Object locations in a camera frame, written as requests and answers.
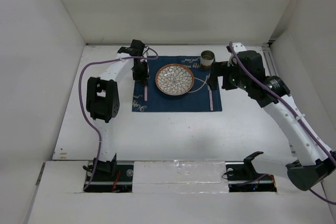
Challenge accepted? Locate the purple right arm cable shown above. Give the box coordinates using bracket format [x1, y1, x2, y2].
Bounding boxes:
[228, 40, 336, 205]

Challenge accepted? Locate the pink handled knife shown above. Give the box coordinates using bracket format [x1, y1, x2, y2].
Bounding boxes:
[209, 90, 214, 111]

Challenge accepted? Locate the pink handled fork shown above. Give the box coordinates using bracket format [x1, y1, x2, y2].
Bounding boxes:
[144, 85, 148, 101]

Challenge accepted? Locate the aluminium rail on right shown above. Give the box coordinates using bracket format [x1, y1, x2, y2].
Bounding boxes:
[261, 44, 279, 76]

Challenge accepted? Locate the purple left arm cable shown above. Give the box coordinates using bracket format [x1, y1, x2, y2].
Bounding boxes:
[78, 47, 159, 192]

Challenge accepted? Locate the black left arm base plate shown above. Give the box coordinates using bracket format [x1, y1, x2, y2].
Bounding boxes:
[83, 160, 134, 193]

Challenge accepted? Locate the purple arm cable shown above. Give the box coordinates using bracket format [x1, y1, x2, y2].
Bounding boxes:
[228, 40, 336, 205]
[78, 47, 159, 192]

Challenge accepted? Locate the floral patterned ceramic bowl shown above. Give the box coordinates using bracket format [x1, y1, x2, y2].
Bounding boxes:
[155, 63, 194, 96]

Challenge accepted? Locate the dark blue cloth placemat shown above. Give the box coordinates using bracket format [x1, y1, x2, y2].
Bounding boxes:
[132, 56, 222, 112]

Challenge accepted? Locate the white cup with cork base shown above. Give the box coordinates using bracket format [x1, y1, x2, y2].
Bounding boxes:
[200, 50, 215, 69]

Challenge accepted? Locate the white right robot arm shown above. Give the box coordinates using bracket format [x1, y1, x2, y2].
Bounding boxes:
[207, 42, 335, 191]

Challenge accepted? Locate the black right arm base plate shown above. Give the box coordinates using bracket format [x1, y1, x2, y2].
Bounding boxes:
[222, 151, 277, 193]

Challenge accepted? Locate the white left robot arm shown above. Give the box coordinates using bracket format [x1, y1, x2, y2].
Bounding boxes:
[86, 39, 149, 180]

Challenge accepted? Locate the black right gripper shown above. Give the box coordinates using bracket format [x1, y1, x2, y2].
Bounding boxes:
[207, 60, 250, 91]

